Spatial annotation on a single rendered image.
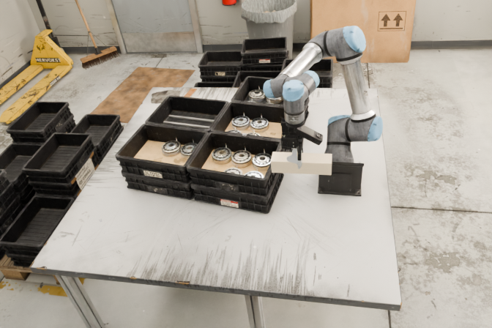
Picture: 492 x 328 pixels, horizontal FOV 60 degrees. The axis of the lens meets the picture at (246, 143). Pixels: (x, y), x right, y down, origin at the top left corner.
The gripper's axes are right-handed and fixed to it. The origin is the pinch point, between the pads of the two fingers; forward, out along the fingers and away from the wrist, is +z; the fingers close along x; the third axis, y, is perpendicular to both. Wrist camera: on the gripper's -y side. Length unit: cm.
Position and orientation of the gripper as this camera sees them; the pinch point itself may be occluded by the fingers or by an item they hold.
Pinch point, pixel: (301, 160)
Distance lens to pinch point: 173.8
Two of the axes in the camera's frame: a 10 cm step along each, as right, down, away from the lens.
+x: -1.8, 6.1, -7.7
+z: 1.0, 7.9, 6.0
